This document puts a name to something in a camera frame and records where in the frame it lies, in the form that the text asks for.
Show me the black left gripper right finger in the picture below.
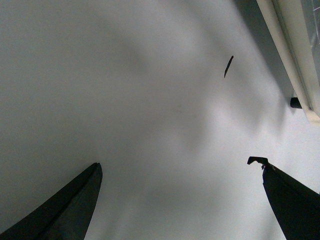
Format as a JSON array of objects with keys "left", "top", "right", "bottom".
[{"left": 247, "top": 156, "right": 320, "bottom": 240}]

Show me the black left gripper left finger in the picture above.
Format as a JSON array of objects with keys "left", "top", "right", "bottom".
[{"left": 0, "top": 163, "right": 103, "bottom": 240}]

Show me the cream oven door with window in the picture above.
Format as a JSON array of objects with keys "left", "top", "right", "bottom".
[{"left": 272, "top": 0, "right": 320, "bottom": 114}]

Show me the cream Toshiba toaster oven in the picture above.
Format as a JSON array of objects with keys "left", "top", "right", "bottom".
[{"left": 257, "top": 0, "right": 320, "bottom": 126}]

